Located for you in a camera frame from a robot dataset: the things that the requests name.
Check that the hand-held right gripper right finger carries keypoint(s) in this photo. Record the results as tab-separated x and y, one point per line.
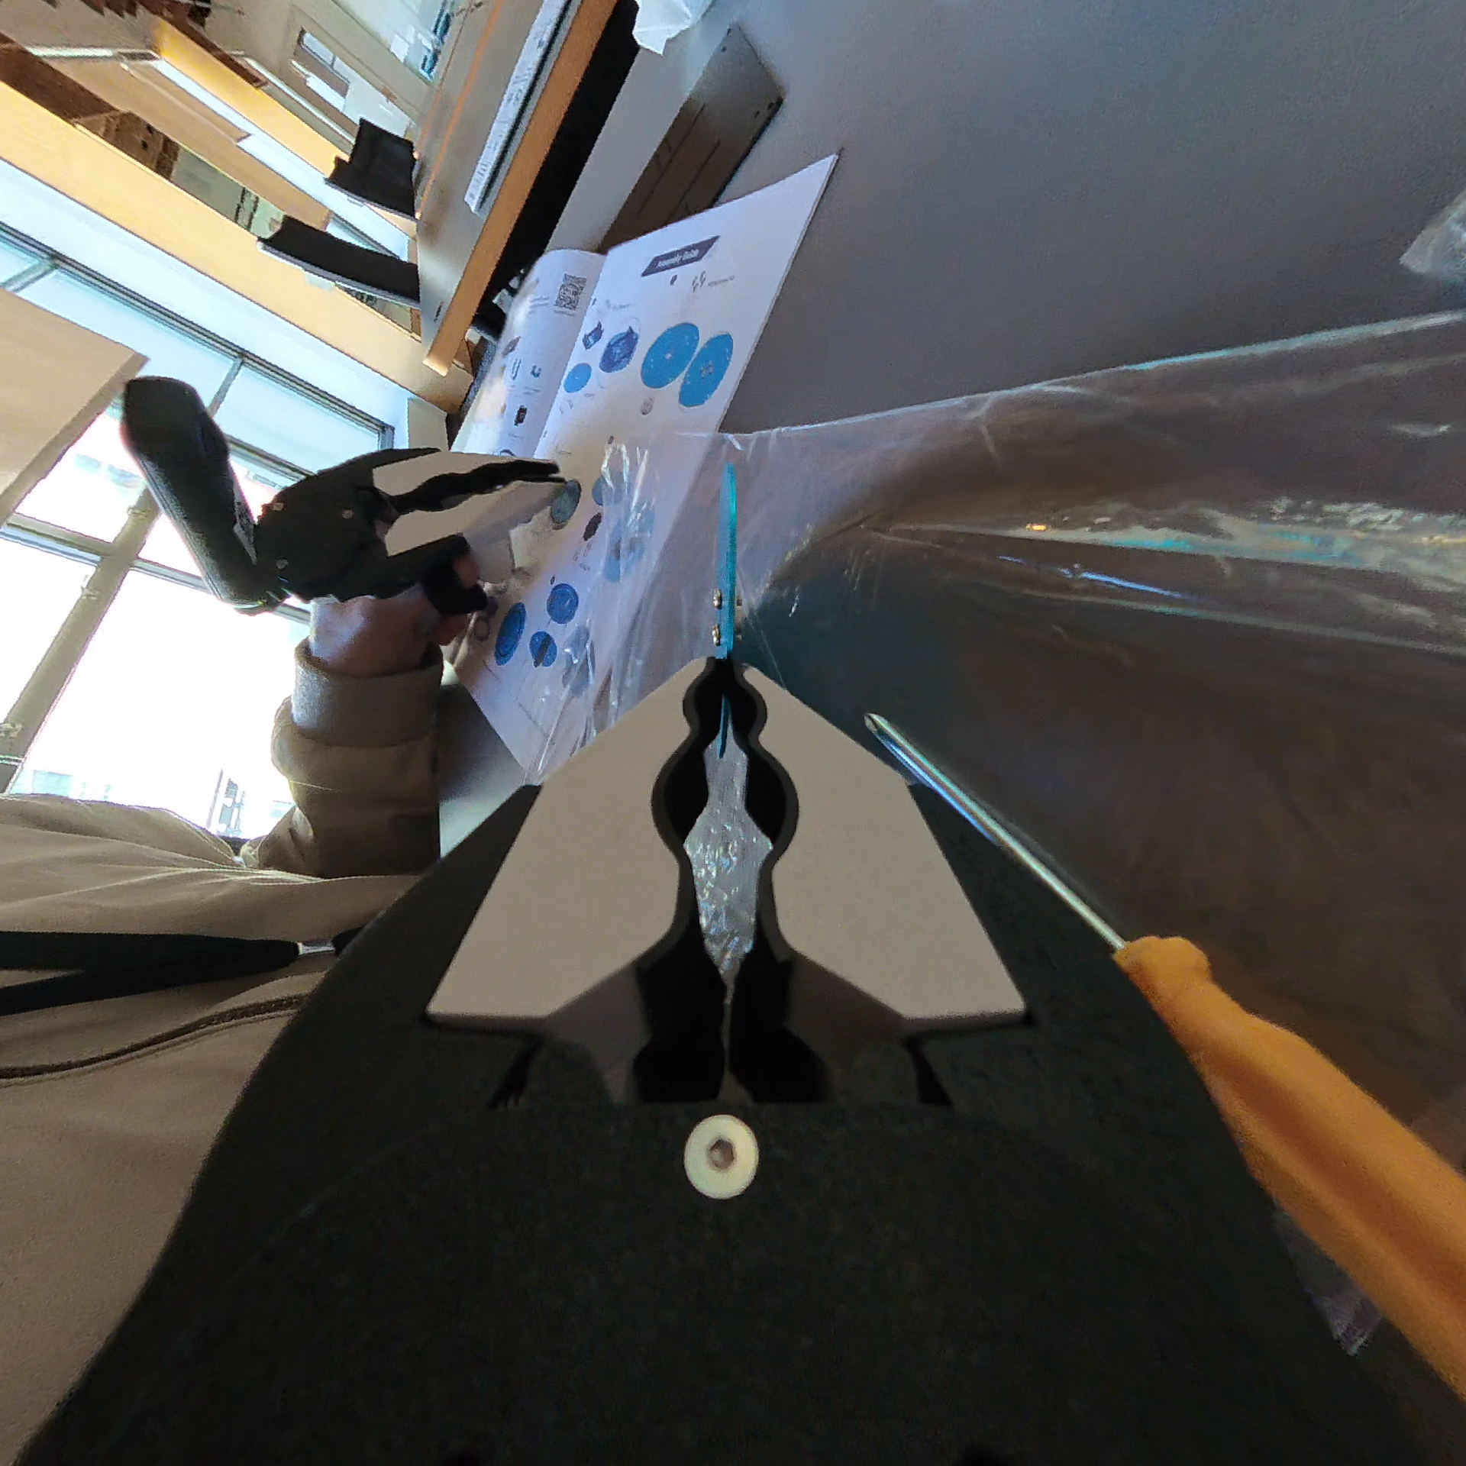
894	905

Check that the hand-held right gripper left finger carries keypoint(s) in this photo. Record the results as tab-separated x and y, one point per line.
560	905

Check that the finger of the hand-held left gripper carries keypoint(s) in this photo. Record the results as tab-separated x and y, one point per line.
492	516
457	469

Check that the blue round metal disc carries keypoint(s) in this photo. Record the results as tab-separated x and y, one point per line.
728	539

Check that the person's left forearm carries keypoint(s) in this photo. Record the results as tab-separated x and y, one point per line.
355	757

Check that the wood-edged office desk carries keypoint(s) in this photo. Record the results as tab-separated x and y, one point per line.
457	230

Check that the person's left hand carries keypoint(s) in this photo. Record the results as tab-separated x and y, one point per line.
367	636

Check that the beige roller blind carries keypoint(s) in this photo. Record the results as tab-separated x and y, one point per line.
46	390

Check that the clear plastic bag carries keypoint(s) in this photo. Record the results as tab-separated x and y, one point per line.
1145	689

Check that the white assembly instruction sheet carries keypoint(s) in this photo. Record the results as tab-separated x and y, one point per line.
756	265

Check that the printed paper sheet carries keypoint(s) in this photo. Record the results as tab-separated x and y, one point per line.
520	104

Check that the black metal plate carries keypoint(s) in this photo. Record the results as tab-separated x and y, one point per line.
711	127

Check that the person's beige jacket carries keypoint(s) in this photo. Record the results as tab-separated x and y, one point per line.
114	1088

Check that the white plastic-wrapped bundle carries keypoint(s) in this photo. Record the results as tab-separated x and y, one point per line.
676	19

